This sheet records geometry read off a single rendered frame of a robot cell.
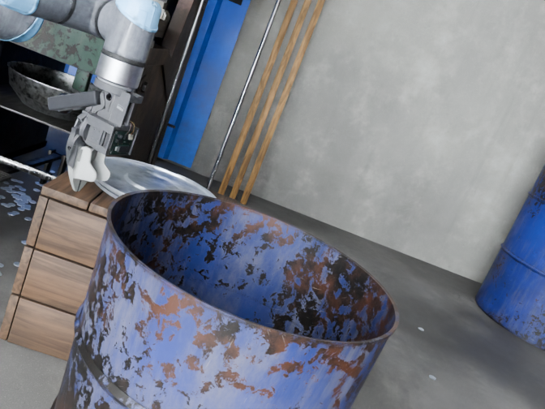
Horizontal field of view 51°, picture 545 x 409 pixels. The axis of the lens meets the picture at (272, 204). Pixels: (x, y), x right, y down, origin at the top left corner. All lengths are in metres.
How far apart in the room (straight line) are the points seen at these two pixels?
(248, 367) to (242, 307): 0.42
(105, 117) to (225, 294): 0.38
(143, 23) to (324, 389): 0.64
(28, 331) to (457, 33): 2.47
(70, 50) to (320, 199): 1.76
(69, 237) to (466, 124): 2.36
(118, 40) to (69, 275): 0.48
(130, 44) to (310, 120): 2.09
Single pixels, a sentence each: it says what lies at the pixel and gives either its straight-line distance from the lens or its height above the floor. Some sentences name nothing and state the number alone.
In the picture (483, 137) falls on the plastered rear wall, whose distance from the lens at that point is 3.18.
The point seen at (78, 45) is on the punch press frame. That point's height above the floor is 0.56.
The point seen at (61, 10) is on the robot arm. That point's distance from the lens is 1.03.
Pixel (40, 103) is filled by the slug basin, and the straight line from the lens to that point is 1.87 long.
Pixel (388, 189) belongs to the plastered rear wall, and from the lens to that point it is 3.11.
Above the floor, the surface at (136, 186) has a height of 0.38.
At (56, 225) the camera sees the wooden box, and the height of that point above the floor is 0.28.
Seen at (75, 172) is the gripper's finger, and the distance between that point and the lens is 1.07.
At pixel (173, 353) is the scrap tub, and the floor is 0.41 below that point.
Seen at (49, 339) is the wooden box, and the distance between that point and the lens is 1.29.
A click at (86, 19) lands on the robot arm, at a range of 1.06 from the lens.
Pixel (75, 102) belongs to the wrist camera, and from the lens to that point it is 1.07.
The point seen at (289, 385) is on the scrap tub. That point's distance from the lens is 0.65.
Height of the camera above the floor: 0.74
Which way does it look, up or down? 14 degrees down
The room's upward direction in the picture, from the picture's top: 22 degrees clockwise
